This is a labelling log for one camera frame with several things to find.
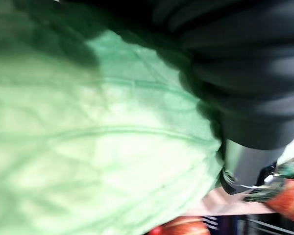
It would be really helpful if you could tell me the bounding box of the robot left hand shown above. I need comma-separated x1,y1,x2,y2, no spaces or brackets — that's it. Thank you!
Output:
61,0,294,195

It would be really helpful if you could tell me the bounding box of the green cabbage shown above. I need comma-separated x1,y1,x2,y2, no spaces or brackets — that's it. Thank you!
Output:
0,0,227,235

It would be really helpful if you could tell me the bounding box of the black wire basket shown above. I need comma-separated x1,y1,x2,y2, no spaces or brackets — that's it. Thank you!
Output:
235,214,294,235

